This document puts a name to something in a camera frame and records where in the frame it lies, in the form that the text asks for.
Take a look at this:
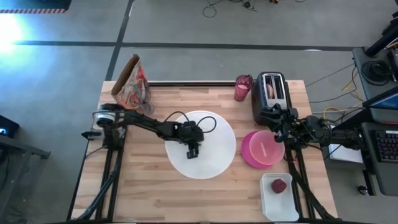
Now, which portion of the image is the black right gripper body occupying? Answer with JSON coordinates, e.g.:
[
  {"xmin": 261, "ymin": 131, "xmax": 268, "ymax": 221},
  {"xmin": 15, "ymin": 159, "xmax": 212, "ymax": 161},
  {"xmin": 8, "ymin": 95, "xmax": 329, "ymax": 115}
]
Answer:
[{"xmin": 264, "ymin": 106, "xmax": 299, "ymax": 134}]

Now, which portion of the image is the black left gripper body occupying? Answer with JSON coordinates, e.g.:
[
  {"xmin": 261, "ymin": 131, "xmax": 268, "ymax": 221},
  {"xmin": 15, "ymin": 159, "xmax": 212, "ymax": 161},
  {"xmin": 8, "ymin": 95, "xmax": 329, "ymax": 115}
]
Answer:
[{"xmin": 181, "ymin": 120, "xmax": 205, "ymax": 151}]

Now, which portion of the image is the pale pink plastic bowl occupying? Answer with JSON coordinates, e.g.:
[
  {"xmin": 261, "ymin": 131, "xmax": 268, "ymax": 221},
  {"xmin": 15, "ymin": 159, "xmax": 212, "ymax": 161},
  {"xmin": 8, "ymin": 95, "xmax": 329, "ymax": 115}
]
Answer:
[{"xmin": 248, "ymin": 129, "xmax": 286, "ymax": 166}]

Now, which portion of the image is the red faceted plastic tumbler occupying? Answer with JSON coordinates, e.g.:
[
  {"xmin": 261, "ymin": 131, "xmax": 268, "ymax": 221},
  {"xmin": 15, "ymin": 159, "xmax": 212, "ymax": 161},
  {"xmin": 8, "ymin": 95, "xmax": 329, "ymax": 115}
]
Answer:
[{"xmin": 234, "ymin": 73, "xmax": 254, "ymax": 103}]

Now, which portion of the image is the clear drinking glass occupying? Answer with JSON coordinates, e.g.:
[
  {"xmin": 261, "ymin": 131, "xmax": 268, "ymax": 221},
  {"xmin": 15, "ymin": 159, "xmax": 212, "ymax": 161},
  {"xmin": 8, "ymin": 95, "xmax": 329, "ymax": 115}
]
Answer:
[{"xmin": 141, "ymin": 90, "xmax": 155, "ymax": 115}]

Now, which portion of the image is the orange pumpkin cereal box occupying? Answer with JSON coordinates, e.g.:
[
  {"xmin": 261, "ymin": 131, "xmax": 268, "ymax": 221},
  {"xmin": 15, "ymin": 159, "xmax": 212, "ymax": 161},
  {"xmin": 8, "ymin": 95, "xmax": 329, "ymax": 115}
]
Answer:
[{"xmin": 111, "ymin": 54, "xmax": 153, "ymax": 111}]

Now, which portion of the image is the white round woven placemat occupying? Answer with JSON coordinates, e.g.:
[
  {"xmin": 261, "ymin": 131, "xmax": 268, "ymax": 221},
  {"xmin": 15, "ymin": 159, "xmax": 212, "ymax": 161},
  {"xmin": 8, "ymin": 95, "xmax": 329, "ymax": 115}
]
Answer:
[{"xmin": 164, "ymin": 110, "xmax": 237, "ymax": 180}]

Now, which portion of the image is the black two-slot toaster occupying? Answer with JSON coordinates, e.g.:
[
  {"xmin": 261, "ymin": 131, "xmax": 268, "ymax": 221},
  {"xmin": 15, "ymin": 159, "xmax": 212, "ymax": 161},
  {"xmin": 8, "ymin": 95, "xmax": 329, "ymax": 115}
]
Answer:
[{"xmin": 251, "ymin": 72, "xmax": 293, "ymax": 126}]

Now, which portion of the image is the dark red ball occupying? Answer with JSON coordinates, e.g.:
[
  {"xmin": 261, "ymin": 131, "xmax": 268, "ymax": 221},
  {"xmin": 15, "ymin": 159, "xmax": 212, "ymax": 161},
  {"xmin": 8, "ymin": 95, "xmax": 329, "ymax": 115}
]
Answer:
[{"xmin": 271, "ymin": 178, "xmax": 287, "ymax": 195}]

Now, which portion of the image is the white paper sheet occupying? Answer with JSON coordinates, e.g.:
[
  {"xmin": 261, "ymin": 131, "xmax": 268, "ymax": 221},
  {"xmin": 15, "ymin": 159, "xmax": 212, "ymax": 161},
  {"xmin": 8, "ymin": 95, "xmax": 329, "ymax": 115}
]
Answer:
[{"xmin": 328, "ymin": 143, "xmax": 364, "ymax": 164}]

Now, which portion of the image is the white rectangular plastic tray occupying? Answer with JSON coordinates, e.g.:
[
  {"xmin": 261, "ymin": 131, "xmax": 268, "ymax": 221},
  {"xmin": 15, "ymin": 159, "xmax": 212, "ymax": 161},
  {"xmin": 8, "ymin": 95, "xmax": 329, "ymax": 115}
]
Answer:
[{"xmin": 259, "ymin": 172, "xmax": 300, "ymax": 222}]

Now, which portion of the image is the dark grey side desk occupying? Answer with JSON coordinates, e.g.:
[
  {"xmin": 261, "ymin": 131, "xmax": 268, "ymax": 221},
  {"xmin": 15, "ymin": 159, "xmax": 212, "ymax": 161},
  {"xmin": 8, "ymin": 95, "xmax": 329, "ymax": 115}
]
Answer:
[{"xmin": 352, "ymin": 46, "xmax": 398, "ymax": 197}]

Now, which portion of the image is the open laptop with blue screen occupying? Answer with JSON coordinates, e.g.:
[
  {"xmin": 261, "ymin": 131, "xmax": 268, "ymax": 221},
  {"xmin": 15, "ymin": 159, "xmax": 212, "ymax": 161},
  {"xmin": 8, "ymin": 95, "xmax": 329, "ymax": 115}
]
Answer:
[{"xmin": 362, "ymin": 85, "xmax": 398, "ymax": 125}]

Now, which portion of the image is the laptop with lit keyboard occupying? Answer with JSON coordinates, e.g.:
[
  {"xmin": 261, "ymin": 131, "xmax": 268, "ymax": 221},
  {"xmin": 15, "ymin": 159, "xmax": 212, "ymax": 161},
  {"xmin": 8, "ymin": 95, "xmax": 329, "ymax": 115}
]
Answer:
[{"xmin": 360, "ymin": 121, "xmax": 398, "ymax": 197}]

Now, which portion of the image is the black tube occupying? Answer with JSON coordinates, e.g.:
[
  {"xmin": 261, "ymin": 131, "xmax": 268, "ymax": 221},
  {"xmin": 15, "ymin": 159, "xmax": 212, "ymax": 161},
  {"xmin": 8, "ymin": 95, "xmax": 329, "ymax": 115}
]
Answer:
[{"xmin": 365, "ymin": 27, "xmax": 398, "ymax": 58}]

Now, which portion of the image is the grey side table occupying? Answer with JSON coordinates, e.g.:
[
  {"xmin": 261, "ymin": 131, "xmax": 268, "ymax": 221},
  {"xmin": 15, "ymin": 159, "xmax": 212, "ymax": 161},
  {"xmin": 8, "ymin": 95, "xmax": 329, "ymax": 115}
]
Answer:
[{"xmin": 0, "ymin": 133, "xmax": 51, "ymax": 224}]

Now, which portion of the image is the black box with blue light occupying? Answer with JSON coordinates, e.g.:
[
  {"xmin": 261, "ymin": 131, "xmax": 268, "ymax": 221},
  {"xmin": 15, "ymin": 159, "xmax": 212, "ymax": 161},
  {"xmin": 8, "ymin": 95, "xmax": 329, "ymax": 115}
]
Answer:
[{"xmin": 0, "ymin": 114, "xmax": 20, "ymax": 139}]

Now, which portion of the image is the black mat with hazard stripe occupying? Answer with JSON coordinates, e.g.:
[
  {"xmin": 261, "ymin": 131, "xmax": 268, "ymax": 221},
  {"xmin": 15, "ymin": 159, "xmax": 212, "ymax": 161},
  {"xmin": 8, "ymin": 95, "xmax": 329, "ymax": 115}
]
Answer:
[{"xmin": 0, "ymin": 0, "xmax": 72, "ymax": 14}]

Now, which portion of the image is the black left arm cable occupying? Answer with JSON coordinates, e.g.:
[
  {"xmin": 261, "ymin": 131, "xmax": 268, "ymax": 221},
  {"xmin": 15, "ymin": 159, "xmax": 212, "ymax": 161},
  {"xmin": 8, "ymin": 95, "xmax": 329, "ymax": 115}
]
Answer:
[{"xmin": 164, "ymin": 111, "xmax": 218, "ymax": 134}]

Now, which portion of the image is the black table edge rail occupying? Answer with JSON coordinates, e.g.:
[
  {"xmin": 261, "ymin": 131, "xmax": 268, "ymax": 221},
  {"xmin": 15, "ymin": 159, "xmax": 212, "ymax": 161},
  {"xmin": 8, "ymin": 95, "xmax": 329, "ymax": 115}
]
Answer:
[{"xmin": 148, "ymin": 81, "xmax": 237, "ymax": 87}]

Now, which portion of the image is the yellow cable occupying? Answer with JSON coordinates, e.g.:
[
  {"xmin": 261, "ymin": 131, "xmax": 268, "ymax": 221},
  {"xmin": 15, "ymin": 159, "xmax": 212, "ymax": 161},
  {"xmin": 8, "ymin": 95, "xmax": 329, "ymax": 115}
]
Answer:
[{"xmin": 323, "ymin": 67, "xmax": 364, "ymax": 121}]

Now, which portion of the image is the black coiled cable bundle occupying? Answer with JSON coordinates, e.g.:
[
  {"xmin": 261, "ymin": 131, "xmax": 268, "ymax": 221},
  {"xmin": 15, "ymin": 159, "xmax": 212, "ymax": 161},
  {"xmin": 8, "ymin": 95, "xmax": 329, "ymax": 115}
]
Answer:
[{"xmin": 360, "ymin": 60, "xmax": 390, "ymax": 83}]

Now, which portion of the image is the black floor cable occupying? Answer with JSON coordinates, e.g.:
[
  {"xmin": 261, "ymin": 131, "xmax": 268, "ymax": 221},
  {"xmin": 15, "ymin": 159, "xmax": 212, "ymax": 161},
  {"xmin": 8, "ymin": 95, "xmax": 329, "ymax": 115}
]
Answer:
[{"xmin": 201, "ymin": 0, "xmax": 259, "ymax": 19}]

